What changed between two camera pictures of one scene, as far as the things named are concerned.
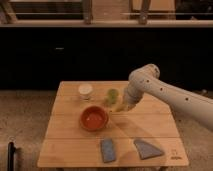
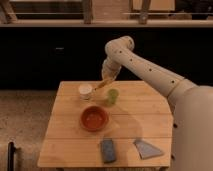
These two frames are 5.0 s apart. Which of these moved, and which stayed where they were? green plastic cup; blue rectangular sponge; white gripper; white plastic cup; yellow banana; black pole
Moved: white gripper; yellow banana
Stayed: blue rectangular sponge; green plastic cup; black pole; white plastic cup
